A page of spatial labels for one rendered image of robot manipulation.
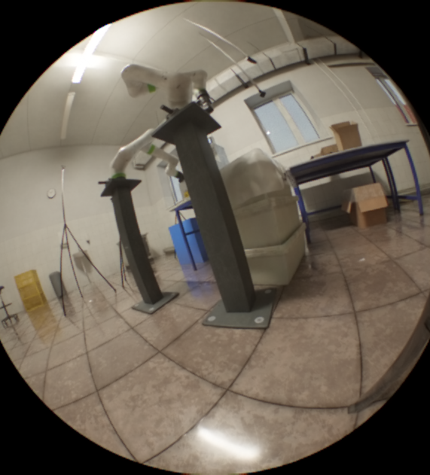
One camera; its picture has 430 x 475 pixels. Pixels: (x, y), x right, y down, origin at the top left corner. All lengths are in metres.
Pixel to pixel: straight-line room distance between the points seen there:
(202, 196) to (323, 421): 0.77
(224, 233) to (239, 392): 0.52
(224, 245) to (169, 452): 0.68
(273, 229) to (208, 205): 0.34
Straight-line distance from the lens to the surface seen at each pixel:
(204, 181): 0.58
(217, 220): 0.55
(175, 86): 0.77
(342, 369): 0.47
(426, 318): 0.21
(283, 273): 0.79
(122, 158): 1.14
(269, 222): 0.72
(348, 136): 1.81
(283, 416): 0.41
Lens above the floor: 0.41
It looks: 4 degrees down
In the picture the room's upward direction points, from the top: 17 degrees counter-clockwise
